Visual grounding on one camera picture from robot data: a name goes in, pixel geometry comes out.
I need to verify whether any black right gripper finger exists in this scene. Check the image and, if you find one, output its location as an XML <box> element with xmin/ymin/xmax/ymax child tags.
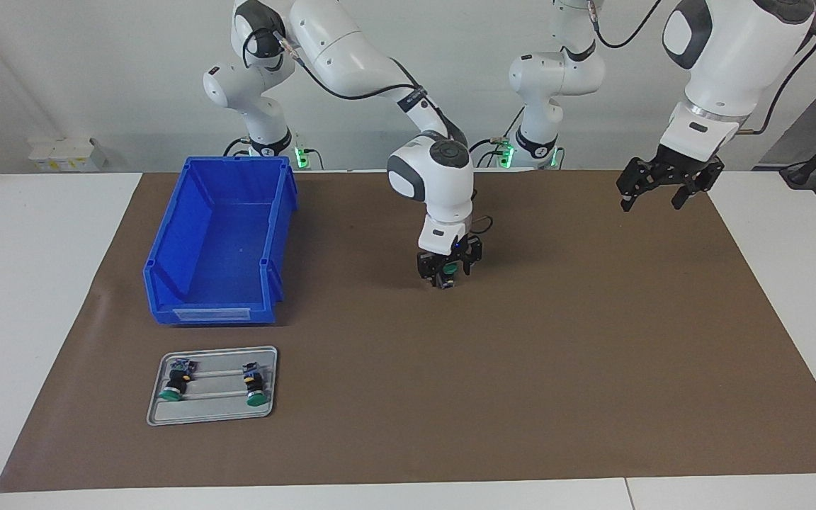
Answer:
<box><xmin>416</xmin><ymin>251</ymin><xmax>444</xmax><ymax>283</ymax></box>
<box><xmin>459</xmin><ymin>235</ymin><xmax>484</xmax><ymax>277</ymax></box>

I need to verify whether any brown table mat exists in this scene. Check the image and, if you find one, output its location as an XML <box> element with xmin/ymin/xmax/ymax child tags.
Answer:
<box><xmin>0</xmin><ymin>169</ymin><xmax>816</xmax><ymax>493</ymax></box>

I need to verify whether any silver metal tray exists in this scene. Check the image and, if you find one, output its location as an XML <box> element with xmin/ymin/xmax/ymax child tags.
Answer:
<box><xmin>147</xmin><ymin>346</ymin><xmax>278</xmax><ymax>426</ymax></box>

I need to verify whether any white cardboard box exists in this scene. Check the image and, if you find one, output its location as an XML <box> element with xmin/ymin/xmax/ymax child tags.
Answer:
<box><xmin>29</xmin><ymin>138</ymin><xmax>108</xmax><ymax>173</ymax></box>

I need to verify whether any blue plastic storage bin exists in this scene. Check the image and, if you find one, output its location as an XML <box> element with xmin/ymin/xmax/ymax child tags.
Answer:
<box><xmin>142</xmin><ymin>156</ymin><xmax>300</xmax><ymax>327</ymax></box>

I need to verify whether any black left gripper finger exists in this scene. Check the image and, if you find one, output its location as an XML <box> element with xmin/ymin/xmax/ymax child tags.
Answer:
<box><xmin>616</xmin><ymin>157</ymin><xmax>667</xmax><ymax>213</ymax></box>
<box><xmin>671</xmin><ymin>157</ymin><xmax>725</xmax><ymax>210</ymax></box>

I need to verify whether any black left arm base cable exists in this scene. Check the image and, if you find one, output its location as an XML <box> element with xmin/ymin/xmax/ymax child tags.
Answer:
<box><xmin>459</xmin><ymin>106</ymin><xmax>523</xmax><ymax>169</ymax></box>

